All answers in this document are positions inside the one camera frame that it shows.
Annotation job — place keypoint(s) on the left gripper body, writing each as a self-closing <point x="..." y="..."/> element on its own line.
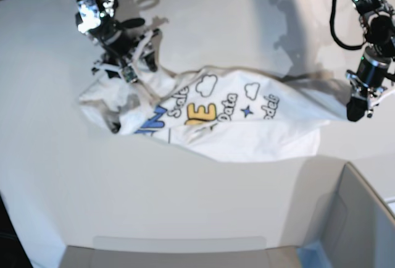
<point x="369" y="77"/>

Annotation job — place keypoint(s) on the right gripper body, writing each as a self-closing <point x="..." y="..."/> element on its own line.
<point x="119" y="47"/>

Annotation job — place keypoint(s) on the white printed t-shirt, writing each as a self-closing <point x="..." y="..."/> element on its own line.
<point x="228" y="115"/>

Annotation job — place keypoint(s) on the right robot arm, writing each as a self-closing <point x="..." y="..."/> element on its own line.
<point x="90" y="9"/>

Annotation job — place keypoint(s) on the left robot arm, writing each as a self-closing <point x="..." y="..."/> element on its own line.
<point x="376" y="17"/>

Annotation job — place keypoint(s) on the grey bin right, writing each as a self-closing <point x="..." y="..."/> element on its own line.
<point x="337" y="219"/>

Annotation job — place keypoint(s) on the grey front tray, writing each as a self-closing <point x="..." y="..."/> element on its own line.
<point x="207" y="252"/>

